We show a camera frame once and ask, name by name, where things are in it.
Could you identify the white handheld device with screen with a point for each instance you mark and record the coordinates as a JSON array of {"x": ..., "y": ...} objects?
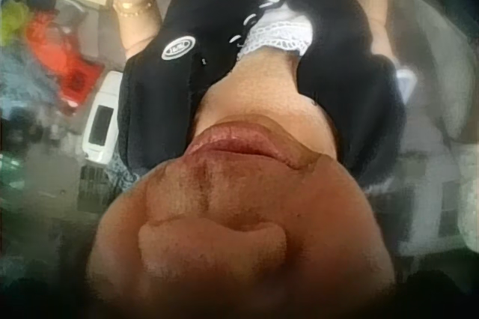
[{"x": 102, "y": 120}]

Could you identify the yellow-green toy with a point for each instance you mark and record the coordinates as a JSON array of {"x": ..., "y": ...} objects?
[{"x": 13, "y": 15}]

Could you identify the red toy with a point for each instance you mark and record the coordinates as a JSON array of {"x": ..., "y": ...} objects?
[{"x": 61, "y": 57}]

